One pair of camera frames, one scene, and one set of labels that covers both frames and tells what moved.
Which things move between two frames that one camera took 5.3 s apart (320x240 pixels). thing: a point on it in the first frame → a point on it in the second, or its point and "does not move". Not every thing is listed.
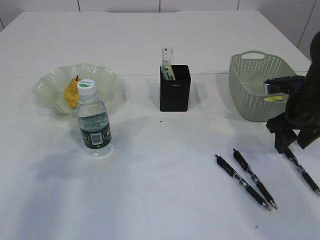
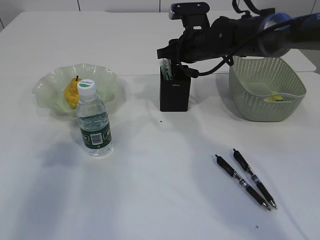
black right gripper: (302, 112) → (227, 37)
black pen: (240, 181) does not move
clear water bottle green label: (93, 117) does not move
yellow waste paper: (277, 98) does not move
